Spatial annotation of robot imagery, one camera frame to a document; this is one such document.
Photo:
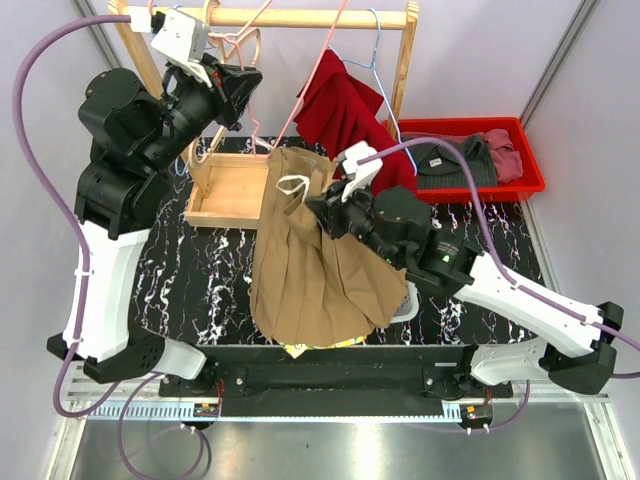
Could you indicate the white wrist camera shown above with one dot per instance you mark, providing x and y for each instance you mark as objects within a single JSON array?
[
  {"x": 181, "y": 38},
  {"x": 357, "y": 176}
]

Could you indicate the pink wire hanger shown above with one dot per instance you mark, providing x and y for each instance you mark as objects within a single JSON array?
[{"x": 288, "y": 63}]

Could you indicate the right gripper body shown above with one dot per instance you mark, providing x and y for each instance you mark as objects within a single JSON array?
[{"x": 354, "y": 216}]

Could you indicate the wooden clothes rack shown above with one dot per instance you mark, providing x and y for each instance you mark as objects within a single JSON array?
[{"x": 228, "y": 187}]

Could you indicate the white plastic mesh basket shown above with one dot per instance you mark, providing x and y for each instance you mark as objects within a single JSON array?
[{"x": 409, "y": 307}]

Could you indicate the aluminium frame rail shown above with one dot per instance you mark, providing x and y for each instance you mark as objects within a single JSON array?
[{"x": 229, "y": 403}]

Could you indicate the khaki skirt white lining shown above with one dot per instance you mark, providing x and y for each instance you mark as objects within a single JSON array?
[{"x": 306, "y": 287}]

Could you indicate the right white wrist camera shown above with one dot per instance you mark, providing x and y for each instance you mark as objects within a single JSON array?
[{"x": 357, "y": 176}]

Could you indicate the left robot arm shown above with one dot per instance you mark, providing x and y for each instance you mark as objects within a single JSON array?
[{"x": 135, "y": 139}]

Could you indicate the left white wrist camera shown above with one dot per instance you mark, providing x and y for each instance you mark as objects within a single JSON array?
[{"x": 181, "y": 38}]

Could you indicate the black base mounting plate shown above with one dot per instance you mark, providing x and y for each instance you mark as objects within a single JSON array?
[{"x": 412, "y": 368}]

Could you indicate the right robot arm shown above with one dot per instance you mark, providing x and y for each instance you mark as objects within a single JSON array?
[{"x": 573, "y": 342}]

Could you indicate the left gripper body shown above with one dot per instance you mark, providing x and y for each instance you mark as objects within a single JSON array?
[{"x": 196, "y": 104}]

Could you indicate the lemon print skirt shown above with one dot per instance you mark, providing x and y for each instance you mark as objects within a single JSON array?
[{"x": 296, "y": 350}]

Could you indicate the pink garment in bin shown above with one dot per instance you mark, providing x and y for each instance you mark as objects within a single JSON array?
[{"x": 506, "y": 159}]

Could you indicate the plain red skirt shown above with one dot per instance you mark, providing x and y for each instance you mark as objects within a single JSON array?
[{"x": 339, "y": 111}]

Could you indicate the red plastic bin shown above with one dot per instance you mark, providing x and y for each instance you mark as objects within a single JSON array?
[{"x": 522, "y": 189}]

